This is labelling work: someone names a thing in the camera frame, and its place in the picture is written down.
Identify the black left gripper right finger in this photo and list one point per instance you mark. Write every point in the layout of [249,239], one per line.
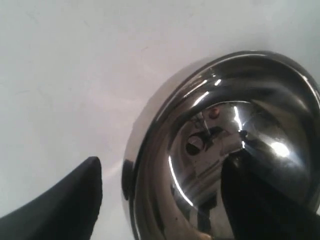
[272,197]

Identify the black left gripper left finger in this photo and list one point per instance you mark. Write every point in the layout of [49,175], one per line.
[67,211]

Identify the stainless steel bowl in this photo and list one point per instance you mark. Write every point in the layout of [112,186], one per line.
[171,174]

